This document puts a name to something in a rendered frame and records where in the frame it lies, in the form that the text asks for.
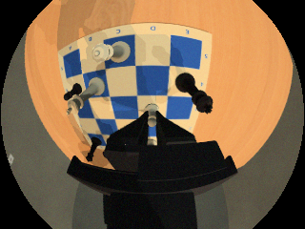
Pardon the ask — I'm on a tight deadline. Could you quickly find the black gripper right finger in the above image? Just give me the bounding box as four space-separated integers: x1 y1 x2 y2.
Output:
155 111 196 145

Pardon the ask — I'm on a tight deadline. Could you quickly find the blue and cream chessboard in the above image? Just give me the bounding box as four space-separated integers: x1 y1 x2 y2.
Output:
58 23 212 150

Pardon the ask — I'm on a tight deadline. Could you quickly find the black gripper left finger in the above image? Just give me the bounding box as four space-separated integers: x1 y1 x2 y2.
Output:
107 111 149 145

